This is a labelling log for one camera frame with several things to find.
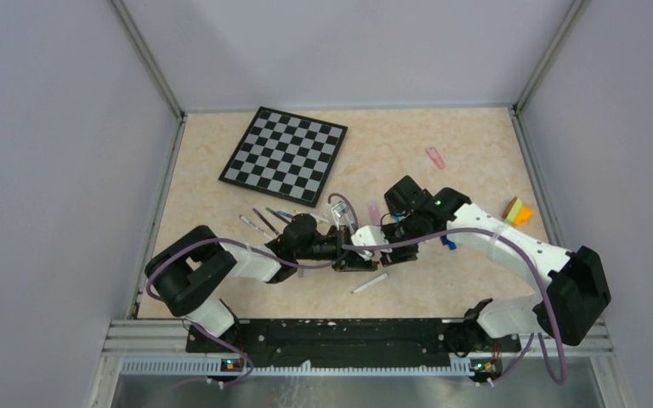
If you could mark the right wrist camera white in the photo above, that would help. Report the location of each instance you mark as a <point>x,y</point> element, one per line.
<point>369,236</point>

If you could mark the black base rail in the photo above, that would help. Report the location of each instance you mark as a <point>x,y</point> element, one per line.
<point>363,343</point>

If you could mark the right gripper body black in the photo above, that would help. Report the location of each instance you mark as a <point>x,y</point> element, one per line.
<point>404,230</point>

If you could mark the yellow orange block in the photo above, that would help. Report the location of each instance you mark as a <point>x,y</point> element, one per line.
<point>517,213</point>

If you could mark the thin marker pink cap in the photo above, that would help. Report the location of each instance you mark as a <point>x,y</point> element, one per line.
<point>435,157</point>

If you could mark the purple gel pen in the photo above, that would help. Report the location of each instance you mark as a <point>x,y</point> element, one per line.
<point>265,221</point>

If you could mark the black grey chessboard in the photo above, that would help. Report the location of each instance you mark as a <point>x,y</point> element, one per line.
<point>285,155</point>

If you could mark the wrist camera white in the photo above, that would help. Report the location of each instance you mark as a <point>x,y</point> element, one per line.
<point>369,236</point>
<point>343,215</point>

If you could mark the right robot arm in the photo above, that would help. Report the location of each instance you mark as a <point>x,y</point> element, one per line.
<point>571,290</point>

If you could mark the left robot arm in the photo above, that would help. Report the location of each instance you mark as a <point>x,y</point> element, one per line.
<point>186,274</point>

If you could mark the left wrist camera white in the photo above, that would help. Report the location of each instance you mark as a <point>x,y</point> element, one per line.
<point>343,215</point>

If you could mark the green gel pen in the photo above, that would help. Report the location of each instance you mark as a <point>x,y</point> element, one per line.
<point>277,215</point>

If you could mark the dark blue marker cap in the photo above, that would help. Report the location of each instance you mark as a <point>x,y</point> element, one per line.
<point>447,243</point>

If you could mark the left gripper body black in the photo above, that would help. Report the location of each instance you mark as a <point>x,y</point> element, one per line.
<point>331,247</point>

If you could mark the lilac highlighter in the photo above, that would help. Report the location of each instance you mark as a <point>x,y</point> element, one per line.
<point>374,213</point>

